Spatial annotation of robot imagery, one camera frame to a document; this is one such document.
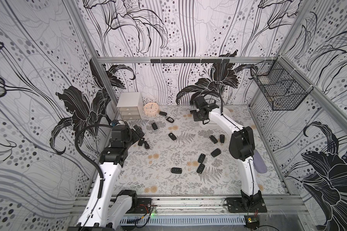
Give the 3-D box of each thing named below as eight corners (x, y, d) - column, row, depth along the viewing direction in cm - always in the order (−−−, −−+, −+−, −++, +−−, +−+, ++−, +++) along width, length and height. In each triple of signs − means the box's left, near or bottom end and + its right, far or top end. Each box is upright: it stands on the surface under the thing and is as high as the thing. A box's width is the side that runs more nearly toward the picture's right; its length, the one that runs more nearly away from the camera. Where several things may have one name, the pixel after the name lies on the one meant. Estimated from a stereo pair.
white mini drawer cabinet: (118, 120, 112) (112, 108, 101) (124, 104, 123) (119, 92, 113) (141, 120, 112) (137, 108, 101) (144, 104, 123) (141, 92, 113)
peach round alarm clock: (143, 116, 115) (142, 113, 112) (145, 105, 123) (144, 102, 120) (157, 116, 114) (157, 113, 112) (159, 105, 123) (158, 102, 120)
